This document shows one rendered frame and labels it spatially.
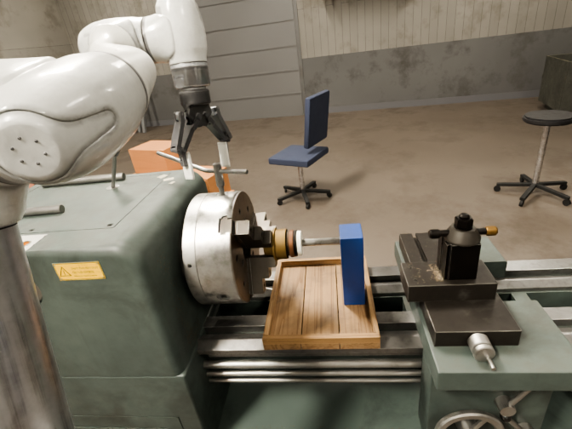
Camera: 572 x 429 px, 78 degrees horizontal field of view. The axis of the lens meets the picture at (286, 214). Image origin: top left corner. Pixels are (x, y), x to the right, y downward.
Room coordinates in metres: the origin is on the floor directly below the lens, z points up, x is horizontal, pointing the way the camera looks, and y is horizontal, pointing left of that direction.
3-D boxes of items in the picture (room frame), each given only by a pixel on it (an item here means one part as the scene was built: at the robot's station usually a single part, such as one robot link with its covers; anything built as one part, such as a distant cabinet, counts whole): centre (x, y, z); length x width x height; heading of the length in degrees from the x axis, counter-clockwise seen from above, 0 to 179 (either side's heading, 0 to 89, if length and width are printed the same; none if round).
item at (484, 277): (0.71, -0.38, 1.00); 0.20 x 0.10 x 0.05; 81
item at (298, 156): (3.49, -0.23, 0.53); 0.61 x 0.59 x 1.06; 75
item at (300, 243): (0.83, -0.08, 1.08); 0.13 x 0.07 x 0.07; 81
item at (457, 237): (0.70, -0.41, 1.14); 0.08 x 0.08 x 0.03
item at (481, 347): (0.52, -0.38, 0.95); 0.07 x 0.04 x 0.04; 171
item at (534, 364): (0.74, -0.46, 0.90); 0.53 x 0.30 x 0.06; 171
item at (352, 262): (0.82, -0.17, 1.00); 0.08 x 0.06 x 0.23; 171
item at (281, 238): (0.85, 0.02, 1.08); 0.09 x 0.09 x 0.09; 81
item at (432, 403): (0.54, -0.42, 0.73); 0.27 x 0.12 x 0.27; 81
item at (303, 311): (0.84, -0.07, 0.89); 0.36 x 0.30 x 0.04; 171
